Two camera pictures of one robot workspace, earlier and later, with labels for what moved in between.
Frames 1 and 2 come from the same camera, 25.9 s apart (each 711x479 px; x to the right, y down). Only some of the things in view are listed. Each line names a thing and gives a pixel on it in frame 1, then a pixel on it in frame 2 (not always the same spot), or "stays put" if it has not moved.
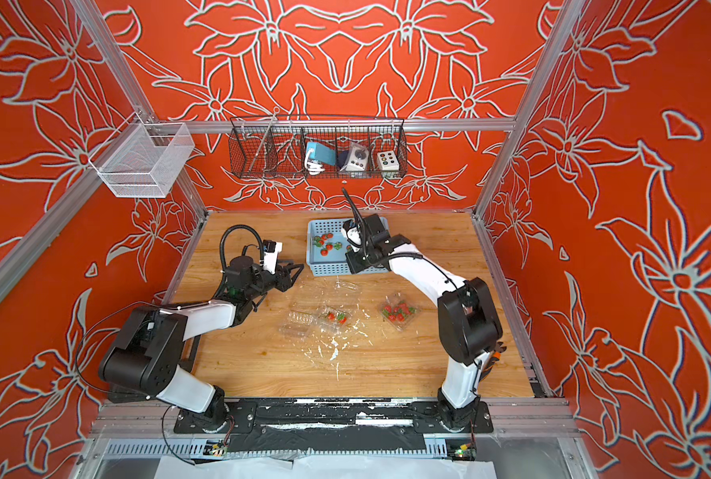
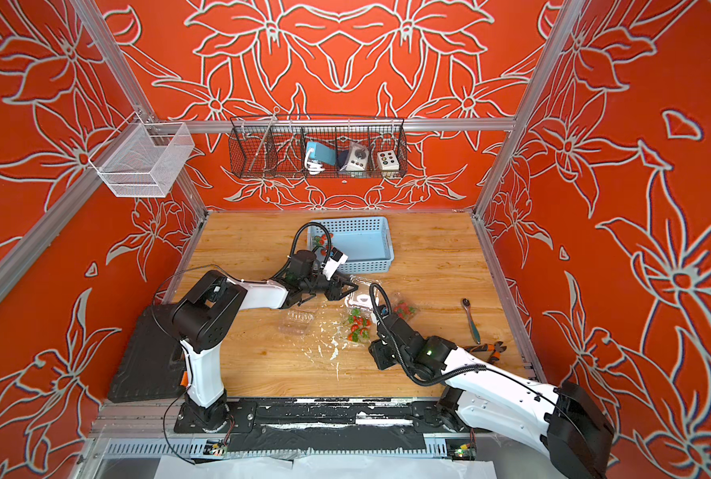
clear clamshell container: (339, 314) -> (359, 321)
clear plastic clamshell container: (398, 309) stays put
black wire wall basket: (303, 147) stays put
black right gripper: (353, 261) -> (376, 354)
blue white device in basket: (317, 156) stays put
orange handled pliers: (496, 354) stays put
